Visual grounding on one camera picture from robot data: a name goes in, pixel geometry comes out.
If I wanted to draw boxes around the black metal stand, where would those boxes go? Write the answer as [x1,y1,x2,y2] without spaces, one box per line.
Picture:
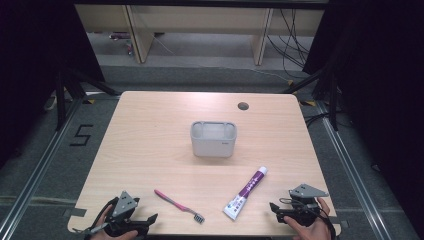
[281,66,340,133]
[54,66,121,132]

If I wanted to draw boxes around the person's right hand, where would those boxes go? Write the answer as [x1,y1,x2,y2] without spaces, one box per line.
[283,197,332,240]

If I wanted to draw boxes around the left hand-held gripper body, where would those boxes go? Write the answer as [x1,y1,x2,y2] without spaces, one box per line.
[105,190,151,238]

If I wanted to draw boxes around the white purple toothpaste tube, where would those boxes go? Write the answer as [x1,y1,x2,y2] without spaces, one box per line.
[222,166,269,222]

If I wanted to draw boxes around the black cables bundle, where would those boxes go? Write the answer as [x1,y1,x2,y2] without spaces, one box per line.
[266,8,312,80]

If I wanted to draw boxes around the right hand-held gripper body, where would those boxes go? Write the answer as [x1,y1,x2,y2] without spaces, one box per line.
[279,183,330,228]

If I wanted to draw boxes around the black curtain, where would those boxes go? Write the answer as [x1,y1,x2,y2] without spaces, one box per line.
[302,0,424,234]
[0,0,105,168]

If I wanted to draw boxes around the small colourful clutter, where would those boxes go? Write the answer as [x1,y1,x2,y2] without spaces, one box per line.
[108,31,135,56]

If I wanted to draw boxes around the grey plastic holder box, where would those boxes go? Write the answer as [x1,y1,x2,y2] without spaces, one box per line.
[189,120,238,159]

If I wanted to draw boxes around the aluminium floor rail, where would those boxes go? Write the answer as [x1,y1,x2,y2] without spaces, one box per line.
[0,98,85,240]
[314,99,394,240]

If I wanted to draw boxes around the beige wooden shelf unit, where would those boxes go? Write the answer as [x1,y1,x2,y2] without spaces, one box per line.
[74,3,326,66]

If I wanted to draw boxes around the person's left hand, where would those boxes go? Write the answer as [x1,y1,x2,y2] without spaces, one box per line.
[89,203,138,240]

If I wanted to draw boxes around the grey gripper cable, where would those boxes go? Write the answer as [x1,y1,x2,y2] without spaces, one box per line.
[279,197,303,206]

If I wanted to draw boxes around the black wrist strap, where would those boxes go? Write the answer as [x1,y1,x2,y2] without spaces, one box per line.
[319,205,337,240]

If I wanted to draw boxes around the pink toothbrush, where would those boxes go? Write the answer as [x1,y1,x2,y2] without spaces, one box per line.
[153,189,206,225]

